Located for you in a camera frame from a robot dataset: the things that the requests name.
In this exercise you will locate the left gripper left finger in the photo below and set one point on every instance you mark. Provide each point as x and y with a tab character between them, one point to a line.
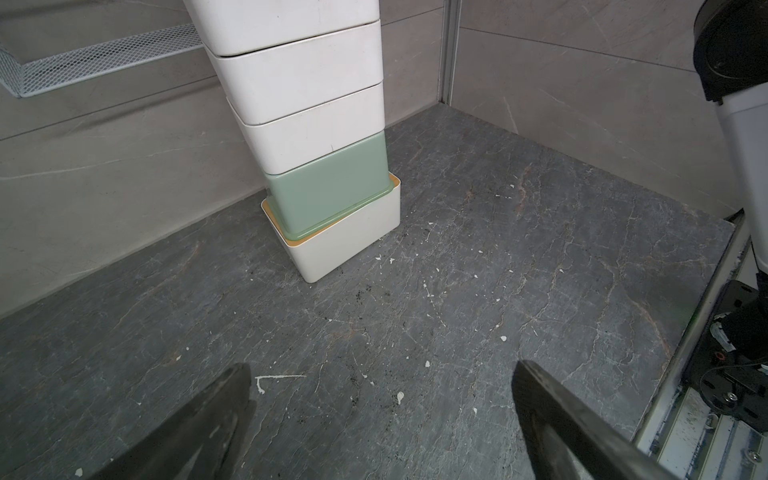
204	438

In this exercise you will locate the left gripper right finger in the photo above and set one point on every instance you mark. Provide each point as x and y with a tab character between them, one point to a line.
559	428

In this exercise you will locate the green square tissue box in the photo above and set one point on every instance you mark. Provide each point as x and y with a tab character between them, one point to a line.
306	199

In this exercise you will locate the white box grey-blue lid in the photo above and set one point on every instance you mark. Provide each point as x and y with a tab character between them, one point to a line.
297	139

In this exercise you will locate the bamboo-lid tissue box front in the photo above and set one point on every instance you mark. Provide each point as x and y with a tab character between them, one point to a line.
273	83

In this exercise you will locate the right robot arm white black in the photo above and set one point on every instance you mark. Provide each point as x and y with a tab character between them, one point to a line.
730	57

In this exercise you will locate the large white bamboo-lid tissue box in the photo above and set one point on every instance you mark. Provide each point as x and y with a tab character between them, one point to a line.
318	254

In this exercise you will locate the aluminium mounting rail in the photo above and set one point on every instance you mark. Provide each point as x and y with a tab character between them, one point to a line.
680	431

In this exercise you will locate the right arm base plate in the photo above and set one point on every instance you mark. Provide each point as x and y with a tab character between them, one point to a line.
729	365

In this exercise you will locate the white wire mesh basket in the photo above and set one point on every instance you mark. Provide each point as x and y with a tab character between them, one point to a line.
75	66

